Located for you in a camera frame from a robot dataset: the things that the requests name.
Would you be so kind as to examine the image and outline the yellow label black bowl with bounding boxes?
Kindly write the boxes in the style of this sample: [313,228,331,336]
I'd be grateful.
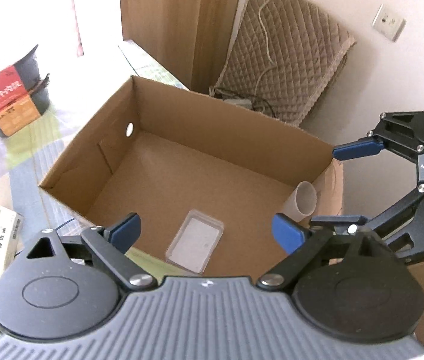
[0,87,50,137]

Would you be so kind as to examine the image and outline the clear plastic case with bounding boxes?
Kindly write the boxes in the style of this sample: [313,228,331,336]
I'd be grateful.
[165,209,225,275]

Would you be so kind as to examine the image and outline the red label black bowl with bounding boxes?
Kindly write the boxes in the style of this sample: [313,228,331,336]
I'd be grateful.
[0,45,42,110]

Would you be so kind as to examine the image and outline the white cable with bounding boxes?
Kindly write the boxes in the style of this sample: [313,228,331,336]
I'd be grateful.
[257,0,286,76]

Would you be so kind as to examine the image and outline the brown cardboard box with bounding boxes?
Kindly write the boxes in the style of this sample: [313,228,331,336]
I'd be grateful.
[38,75,424,353]

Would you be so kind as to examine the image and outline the brown quilted cushion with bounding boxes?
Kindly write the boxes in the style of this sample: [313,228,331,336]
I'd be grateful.
[209,0,356,127]

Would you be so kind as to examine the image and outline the white paper cup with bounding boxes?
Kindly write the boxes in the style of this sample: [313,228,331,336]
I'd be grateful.
[280,181,318,223]

